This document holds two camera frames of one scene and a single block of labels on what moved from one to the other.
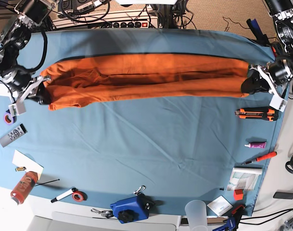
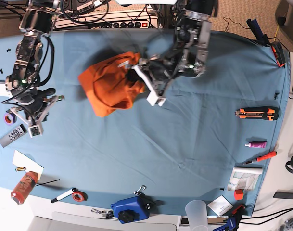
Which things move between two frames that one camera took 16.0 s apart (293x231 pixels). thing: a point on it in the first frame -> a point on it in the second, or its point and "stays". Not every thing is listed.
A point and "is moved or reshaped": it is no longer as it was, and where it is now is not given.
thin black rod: (47, 182) stays
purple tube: (254, 145) stays
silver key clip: (107, 213) stays
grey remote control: (13, 135) stays
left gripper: (20, 80) -> (34, 111)
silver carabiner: (139, 191) stays
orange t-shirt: (74, 81) is moved or reshaped
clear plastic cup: (197, 213) stays
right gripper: (268, 78) -> (156, 70)
